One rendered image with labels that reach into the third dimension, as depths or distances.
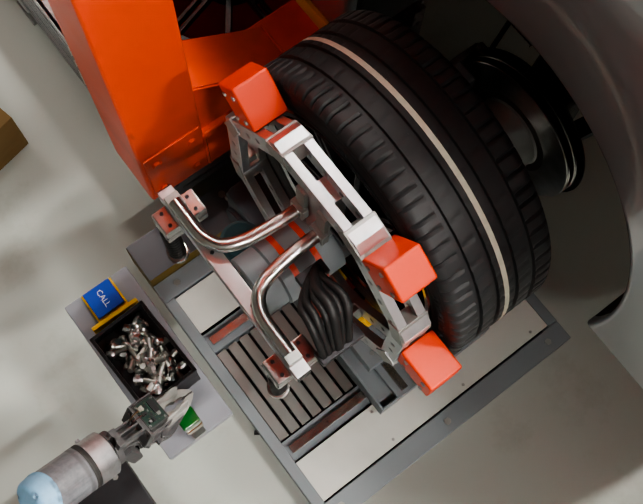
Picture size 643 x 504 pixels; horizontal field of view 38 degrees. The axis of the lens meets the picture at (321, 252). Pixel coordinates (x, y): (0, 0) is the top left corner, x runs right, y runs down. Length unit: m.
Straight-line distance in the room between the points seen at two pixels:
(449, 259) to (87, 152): 1.54
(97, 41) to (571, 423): 1.69
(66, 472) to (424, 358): 0.66
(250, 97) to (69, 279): 1.24
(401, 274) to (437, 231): 0.10
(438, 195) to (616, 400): 1.33
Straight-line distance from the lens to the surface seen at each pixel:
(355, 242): 1.51
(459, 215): 1.53
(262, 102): 1.63
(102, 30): 1.55
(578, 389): 2.70
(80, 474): 1.73
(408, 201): 1.50
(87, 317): 2.21
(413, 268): 1.47
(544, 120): 1.79
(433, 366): 1.71
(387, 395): 2.44
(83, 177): 2.82
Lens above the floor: 2.55
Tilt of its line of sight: 73 degrees down
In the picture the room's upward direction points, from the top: 5 degrees clockwise
